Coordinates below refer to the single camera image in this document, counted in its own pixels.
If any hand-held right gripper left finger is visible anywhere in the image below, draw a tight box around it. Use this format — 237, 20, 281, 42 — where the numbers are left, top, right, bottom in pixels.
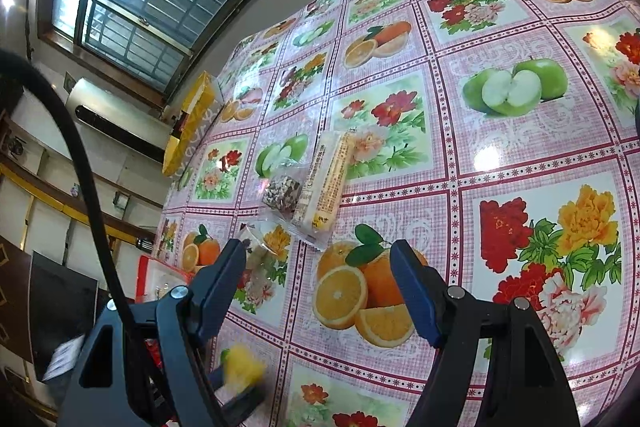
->
57, 238, 248, 427

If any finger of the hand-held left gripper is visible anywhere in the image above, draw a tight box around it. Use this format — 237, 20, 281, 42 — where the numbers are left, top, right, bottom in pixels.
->
207, 367, 266, 427

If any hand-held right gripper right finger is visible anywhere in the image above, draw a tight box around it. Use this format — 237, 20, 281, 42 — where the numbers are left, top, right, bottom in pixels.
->
389, 239, 581, 427

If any yellow snack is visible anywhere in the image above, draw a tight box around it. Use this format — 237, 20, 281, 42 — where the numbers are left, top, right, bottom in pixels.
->
220, 343, 266, 395

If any small clear snack packet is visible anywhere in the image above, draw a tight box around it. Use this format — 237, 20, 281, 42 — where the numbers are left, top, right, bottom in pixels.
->
235, 222, 281, 268

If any red rimmed white tray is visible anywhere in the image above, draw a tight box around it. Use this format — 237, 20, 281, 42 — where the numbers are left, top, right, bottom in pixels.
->
134, 254, 198, 373

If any clear packet dark nut bar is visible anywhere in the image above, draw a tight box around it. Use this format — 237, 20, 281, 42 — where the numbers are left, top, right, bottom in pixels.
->
260, 159, 307, 223

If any long cream snack packet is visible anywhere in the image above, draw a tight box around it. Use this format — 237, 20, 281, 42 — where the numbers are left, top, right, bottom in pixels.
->
289, 130, 357, 253

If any wooden cabinet with yellow trim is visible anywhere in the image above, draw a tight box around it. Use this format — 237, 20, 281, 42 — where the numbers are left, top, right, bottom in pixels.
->
0, 107, 156, 408

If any white tower air conditioner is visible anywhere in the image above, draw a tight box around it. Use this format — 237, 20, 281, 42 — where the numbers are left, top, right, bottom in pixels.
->
65, 77, 176, 162

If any barred window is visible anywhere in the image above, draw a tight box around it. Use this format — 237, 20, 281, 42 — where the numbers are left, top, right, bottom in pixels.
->
37, 0, 351, 95

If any black cable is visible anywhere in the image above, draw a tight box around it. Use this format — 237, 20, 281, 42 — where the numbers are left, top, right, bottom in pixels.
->
0, 49, 151, 358

